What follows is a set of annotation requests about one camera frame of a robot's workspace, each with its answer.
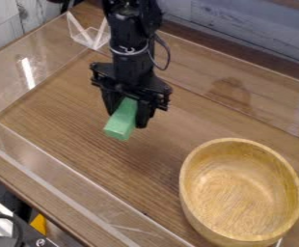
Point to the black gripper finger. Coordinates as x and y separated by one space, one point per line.
145 113
113 100

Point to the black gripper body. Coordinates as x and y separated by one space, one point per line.
130 76

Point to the green rectangular block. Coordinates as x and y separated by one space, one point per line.
121 124

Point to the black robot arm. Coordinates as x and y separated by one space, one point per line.
140 52

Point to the brown wooden bowl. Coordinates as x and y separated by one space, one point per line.
240 193

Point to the yellow and black equipment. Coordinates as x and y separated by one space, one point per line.
34 228

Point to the clear acrylic corner bracket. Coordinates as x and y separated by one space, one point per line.
92 37

